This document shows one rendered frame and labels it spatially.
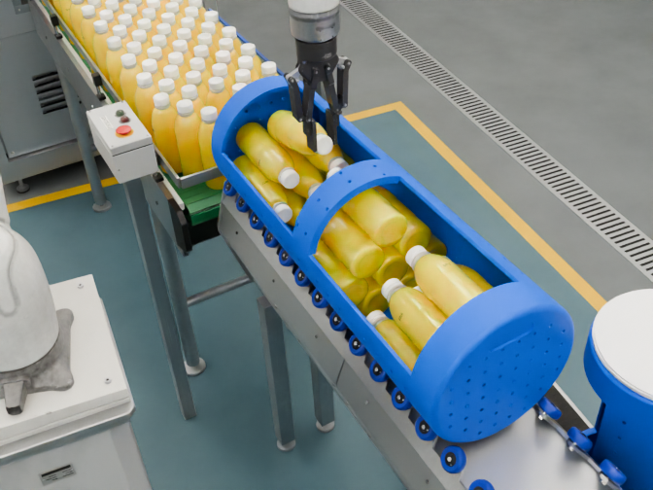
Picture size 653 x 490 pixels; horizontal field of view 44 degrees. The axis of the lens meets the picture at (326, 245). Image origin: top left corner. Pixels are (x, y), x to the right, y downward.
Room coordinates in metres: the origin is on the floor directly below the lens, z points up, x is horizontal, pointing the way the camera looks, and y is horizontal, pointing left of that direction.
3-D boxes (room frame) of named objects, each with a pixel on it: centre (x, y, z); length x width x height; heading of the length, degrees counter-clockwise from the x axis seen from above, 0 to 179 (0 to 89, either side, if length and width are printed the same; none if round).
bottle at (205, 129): (1.69, 0.26, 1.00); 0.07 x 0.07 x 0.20
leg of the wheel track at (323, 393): (1.59, 0.04, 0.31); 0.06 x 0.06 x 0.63; 27
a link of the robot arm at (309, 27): (1.35, 0.00, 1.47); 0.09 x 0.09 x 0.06
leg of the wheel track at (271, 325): (1.53, 0.16, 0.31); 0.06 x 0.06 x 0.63; 27
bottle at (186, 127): (1.73, 0.33, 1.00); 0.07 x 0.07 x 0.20
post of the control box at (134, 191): (1.67, 0.48, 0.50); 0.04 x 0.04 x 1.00; 27
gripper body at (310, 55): (1.35, 0.00, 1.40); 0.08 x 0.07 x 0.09; 117
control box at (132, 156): (1.67, 0.48, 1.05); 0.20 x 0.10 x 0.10; 27
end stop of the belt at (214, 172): (1.69, 0.17, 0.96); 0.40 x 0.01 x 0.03; 117
